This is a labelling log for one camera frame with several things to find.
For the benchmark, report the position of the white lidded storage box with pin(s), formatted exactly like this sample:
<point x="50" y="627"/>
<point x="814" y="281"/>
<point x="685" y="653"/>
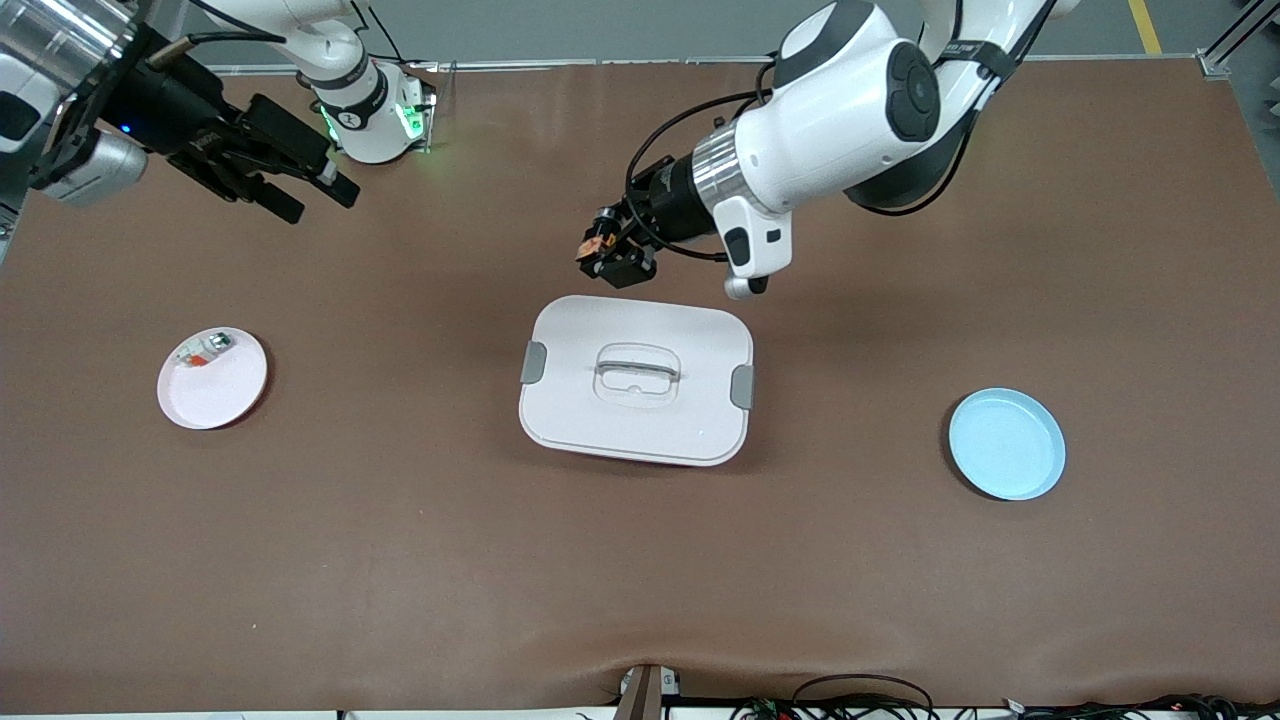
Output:
<point x="640" y="430"/>

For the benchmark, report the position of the silver table edge rail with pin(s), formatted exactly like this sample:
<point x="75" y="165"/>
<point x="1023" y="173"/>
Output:
<point x="550" y="65"/>

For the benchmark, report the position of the white and orange switch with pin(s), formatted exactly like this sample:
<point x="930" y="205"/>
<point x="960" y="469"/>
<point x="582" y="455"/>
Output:
<point x="205" y="350"/>

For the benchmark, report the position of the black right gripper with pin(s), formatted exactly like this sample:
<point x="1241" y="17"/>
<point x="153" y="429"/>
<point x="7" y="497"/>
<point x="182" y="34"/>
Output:
<point x="168" y="107"/>

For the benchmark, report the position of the small orange snack item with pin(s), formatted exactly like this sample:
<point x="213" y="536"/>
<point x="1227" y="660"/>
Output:
<point x="597" y="240"/>

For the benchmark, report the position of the brown table mat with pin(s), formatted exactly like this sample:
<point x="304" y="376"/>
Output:
<point x="640" y="560"/>

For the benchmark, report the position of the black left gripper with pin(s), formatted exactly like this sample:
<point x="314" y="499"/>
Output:
<point x="672" y="204"/>

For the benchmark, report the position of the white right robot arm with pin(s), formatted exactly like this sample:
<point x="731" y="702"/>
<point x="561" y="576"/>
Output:
<point x="365" y="110"/>

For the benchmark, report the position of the light blue round plate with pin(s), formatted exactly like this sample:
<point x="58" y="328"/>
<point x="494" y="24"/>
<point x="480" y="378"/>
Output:
<point x="1005" y="445"/>

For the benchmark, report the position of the aluminium frame post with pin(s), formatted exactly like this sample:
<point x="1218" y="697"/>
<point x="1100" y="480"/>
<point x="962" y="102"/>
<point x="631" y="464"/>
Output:
<point x="1235" y="40"/>

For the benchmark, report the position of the metal table clamp bracket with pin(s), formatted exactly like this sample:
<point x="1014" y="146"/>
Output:
<point x="645" y="695"/>

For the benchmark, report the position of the grey box lid latch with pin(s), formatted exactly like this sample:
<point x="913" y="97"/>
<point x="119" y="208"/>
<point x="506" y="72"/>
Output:
<point x="743" y="387"/>
<point x="533" y="362"/>

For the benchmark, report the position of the pink round plate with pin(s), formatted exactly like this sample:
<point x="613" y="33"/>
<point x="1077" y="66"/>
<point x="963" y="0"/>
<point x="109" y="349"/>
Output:
<point x="215" y="395"/>

